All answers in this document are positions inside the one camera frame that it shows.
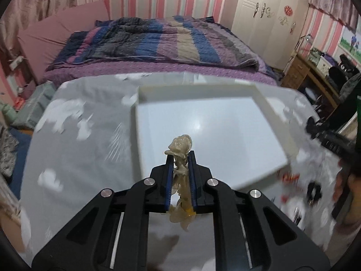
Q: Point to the black beaded scrunchie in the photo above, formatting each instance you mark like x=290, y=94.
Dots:
x=314, y=190

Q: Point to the white shallow tray box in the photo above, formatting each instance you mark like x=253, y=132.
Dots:
x=234, y=130

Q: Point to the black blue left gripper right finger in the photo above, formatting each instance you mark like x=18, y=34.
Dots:
x=250, y=231

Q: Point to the striped purple blue quilt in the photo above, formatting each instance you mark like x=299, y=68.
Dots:
x=179, y=39

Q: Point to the cream flower hair scrunchie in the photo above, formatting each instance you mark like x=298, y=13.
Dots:
x=182, y=212

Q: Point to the white wardrobe with decals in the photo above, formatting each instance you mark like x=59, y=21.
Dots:
x=271, y=28

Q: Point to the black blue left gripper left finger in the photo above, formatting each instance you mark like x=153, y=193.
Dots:
x=111, y=231

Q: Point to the person's right hand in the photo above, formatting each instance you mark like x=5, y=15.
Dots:
x=347, y=181

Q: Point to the grey cartoon print bedsheet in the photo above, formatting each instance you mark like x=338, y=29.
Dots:
x=86, y=141

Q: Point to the wooden desk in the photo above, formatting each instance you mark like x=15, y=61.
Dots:
x=302, y=73

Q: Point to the pink headboard cushion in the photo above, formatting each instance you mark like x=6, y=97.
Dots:
x=42, y=42

